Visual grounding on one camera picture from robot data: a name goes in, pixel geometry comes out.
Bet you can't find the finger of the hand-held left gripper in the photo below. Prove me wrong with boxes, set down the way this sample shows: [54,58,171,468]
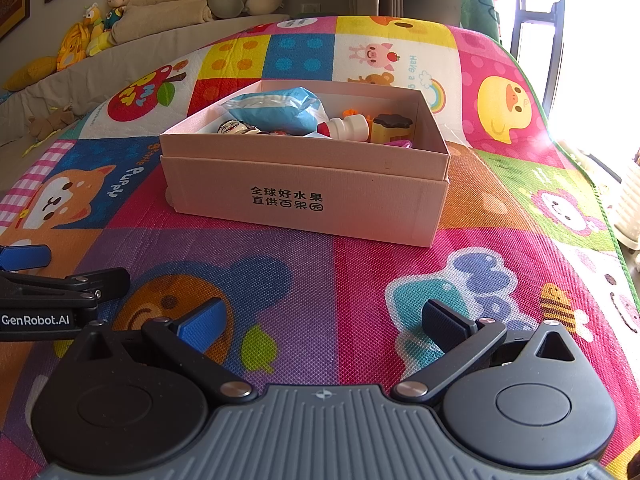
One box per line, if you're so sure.
[0,244,52,270]
[0,267,132,311]

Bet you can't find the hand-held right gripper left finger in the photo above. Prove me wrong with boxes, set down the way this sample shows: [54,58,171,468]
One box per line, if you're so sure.
[65,296,257,402]

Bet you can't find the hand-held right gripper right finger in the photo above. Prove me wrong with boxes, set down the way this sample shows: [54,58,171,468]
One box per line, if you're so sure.
[390,298,583,403]

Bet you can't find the pink cardboard box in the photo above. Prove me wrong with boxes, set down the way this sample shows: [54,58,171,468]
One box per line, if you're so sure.
[159,79,451,248]

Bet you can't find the small doll figurine with glasses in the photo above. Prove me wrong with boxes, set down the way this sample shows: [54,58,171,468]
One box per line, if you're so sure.
[216,119,263,136]

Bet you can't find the white bottle with red cap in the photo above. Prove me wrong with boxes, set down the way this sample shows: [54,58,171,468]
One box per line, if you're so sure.
[317,113,373,142]

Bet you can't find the blue white tissue packet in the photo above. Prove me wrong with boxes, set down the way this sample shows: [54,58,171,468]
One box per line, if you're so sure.
[221,86,327,137]

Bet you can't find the colourful printed play mat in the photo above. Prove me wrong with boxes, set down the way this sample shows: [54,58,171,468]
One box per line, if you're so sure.
[0,14,640,480]

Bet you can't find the brown plush toy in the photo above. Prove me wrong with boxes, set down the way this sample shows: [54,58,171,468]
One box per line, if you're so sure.
[27,107,76,140]

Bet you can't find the grey sofa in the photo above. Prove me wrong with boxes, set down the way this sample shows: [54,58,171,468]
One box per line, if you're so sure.
[0,12,291,147]

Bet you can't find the yellow pudding toy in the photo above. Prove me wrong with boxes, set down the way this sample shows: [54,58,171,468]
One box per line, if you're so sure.
[369,113,414,145]

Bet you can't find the yellow striped plush toy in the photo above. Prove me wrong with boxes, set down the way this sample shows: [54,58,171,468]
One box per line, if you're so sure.
[56,22,93,72]

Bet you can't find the yellow duck plush toy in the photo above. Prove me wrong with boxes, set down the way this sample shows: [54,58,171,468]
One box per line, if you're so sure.
[82,4,113,57]

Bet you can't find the doll with red hat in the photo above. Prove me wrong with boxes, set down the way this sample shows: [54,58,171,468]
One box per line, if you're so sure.
[102,0,135,36]

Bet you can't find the beige folded pillows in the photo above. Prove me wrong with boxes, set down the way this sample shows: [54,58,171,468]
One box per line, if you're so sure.
[110,0,218,46]

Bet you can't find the green cloth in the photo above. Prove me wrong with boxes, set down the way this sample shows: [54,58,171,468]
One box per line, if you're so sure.
[460,0,502,43]

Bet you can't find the black window frame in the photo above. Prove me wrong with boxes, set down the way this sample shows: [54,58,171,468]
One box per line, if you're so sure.
[510,0,567,117]

